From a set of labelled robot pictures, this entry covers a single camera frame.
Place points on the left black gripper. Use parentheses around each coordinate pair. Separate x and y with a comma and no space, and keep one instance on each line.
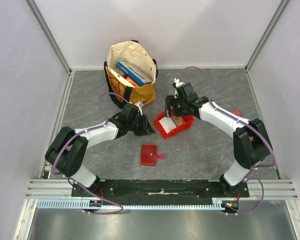
(146,129)

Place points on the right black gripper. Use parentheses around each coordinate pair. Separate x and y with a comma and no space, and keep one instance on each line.
(170,107)

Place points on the red plastic bin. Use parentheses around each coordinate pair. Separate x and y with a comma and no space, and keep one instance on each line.
(188,122)

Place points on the red leather card holder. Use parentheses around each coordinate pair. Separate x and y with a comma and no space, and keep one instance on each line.
(149,155)

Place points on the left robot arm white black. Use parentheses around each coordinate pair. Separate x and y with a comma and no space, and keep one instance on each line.
(66,152)

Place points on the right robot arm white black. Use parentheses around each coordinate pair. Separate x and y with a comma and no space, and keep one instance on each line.
(251,143)

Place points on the white card stack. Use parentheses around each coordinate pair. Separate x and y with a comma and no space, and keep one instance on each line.
(167,124)

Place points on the orange card stack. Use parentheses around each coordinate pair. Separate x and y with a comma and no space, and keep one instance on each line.
(178,120)

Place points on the blue book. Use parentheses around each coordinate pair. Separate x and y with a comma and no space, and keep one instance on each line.
(131,71)

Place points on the orange book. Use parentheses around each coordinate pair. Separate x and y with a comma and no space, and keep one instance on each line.
(132,82)

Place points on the yellow canvas tote bag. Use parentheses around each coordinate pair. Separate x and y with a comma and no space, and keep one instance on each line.
(133,52)

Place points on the red silver long box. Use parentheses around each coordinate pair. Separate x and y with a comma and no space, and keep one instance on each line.
(238,113)

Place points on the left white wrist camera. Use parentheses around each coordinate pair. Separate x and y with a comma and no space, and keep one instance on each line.
(140,105)

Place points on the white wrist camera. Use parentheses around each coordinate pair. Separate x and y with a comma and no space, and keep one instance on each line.
(140,105)
(177,83)

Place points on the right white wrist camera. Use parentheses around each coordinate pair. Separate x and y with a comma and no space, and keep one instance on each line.
(177,83)

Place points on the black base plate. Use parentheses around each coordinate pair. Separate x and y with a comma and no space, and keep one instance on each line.
(114,188)

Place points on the slotted cable duct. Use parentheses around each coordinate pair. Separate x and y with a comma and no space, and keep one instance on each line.
(90,204)

